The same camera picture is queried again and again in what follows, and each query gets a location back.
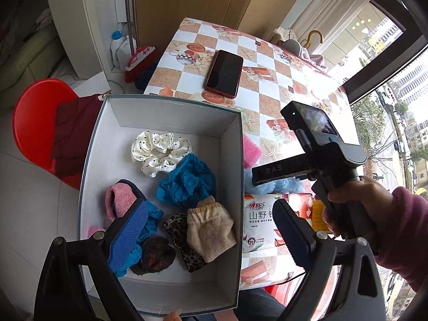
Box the checkered patterned tablecloth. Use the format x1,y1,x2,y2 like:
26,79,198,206
143,17,355,290

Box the white tissue packet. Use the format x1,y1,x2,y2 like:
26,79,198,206
241,193,295,253

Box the pale green sofa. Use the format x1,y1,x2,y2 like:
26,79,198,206
0,17,67,108

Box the dark red net scrunchie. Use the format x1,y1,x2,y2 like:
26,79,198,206
130,237,176,276

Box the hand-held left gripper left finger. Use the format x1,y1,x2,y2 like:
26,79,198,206
33,201,149,321

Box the white bottle blue cap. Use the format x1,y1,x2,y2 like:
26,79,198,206
110,31,125,71

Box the pink sock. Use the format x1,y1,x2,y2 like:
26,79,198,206
105,179,146,223

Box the light blue fluffy scrunchie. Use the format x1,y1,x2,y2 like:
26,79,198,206
243,169,313,194

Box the white polka dot scrunchie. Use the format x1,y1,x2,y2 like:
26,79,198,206
130,131,192,178

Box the red cased smartphone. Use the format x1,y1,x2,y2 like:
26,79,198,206
205,49,244,100

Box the person's right hand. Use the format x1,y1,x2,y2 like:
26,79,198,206
323,177,394,254

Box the white plastic bottle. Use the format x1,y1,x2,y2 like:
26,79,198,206
117,35,137,69

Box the white curtain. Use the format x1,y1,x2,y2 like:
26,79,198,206
291,0,385,41

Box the grey cardboard box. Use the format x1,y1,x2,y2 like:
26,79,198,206
77,94,243,318

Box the orange packet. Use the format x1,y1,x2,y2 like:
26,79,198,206
309,199,335,233

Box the pink sponge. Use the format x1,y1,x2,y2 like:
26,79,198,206
242,133,263,169

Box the black cable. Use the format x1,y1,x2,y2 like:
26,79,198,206
247,270,315,285

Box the chair with piled clothes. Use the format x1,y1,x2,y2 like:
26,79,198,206
269,27,326,69

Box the yellow umbrella handle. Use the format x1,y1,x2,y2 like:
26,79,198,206
299,30,323,45

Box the bright blue scrunchie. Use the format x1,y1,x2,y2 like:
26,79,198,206
115,201,164,278

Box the red broom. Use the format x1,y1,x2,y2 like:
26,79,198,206
105,0,160,84

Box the dark red cloth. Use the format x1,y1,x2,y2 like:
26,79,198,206
50,95,108,179

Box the leopard print scrunchie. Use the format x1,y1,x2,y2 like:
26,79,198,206
163,212,208,273

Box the teal scrunchie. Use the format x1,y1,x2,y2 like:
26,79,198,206
155,153,216,208

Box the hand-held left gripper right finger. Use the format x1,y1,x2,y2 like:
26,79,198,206
272,198,388,321

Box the person's right forearm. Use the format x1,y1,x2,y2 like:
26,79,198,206
376,185,428,291

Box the brown cardboard panel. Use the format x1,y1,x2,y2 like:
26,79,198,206
135,0,268,54

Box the beige sock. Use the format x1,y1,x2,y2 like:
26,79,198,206
186,197,237,263

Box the dark window frame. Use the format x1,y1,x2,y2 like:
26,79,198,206
341,0,428,104

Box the red plastic chair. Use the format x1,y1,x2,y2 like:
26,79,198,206
13,78,91,189

